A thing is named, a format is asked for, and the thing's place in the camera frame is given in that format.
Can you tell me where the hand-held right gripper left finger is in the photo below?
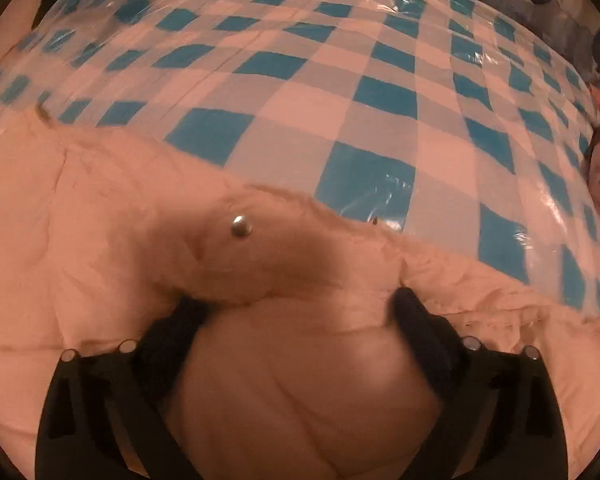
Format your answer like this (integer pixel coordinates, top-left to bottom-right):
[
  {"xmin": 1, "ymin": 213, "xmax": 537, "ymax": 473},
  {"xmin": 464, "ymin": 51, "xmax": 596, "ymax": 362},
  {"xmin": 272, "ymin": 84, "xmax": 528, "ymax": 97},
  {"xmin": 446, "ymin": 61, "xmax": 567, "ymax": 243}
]
[{"xmin": 34, "ymin": 296, "xmax": 216, "ymax": 480}]

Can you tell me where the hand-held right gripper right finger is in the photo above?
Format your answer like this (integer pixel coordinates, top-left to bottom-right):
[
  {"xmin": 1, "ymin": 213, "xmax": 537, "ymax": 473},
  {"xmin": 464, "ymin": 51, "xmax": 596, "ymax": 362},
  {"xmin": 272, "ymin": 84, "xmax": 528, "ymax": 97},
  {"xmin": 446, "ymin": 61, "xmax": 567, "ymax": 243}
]
[{"xmin": 390, "ymin": 287, "xmax": 568, "ymax": 480}]

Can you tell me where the white padded jacket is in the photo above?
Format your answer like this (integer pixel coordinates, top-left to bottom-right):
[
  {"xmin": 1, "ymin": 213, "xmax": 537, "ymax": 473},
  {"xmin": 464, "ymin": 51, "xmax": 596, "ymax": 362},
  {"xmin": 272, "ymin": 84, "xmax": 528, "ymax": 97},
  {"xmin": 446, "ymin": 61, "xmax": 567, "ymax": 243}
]
[{"xmin": 0, "ymin": 110, "xmax": 600, "ymax": 480}]

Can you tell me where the blue checked plastic sheet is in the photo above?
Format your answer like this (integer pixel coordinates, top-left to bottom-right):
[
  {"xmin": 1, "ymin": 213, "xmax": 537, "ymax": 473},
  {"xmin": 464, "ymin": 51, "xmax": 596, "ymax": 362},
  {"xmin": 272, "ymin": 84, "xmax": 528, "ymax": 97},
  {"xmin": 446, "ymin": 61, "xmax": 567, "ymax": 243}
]
[{"xmin": 0, "ymin": 0, "xmax": 600, "ymax": 318}]

